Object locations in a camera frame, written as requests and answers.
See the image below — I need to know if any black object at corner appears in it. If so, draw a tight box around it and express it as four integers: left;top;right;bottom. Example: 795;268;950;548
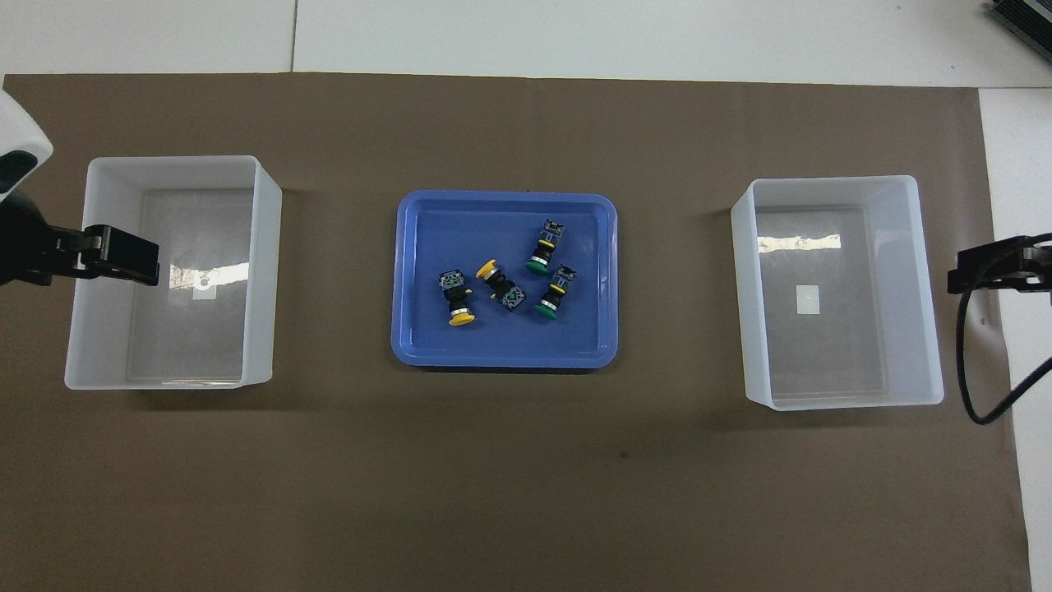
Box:
986;0;1052;52

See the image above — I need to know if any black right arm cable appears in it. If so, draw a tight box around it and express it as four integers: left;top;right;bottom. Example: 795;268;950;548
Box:
956;233;1052;426

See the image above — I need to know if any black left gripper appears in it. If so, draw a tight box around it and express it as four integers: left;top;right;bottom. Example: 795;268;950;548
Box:
0;191;161;288

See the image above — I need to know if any blue plastic tray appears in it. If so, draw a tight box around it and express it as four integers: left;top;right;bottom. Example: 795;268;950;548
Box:
391;190;619;369

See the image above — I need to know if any brown paper table mat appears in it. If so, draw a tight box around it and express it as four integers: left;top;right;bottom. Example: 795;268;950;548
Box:
0;72;1033;592

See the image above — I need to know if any green push button switch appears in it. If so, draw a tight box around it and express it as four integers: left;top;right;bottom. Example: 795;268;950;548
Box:
533;263;578;318
525;218;567;274

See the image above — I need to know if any yellow push button switch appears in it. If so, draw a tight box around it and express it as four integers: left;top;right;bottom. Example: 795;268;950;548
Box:
438;269;476;328
476;259;528;313

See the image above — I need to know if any translucent white plastic box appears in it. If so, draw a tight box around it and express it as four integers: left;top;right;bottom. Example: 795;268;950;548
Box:
731;174;945;410
64;155;284;391

